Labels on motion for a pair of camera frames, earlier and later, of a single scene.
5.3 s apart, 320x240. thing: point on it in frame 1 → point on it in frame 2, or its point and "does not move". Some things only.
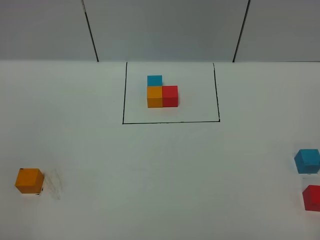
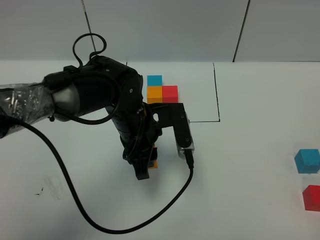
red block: [311, 198] does not move
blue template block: [154, 80] does not move
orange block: [30, 181] → [153, 164]
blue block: [307, 161] does not move
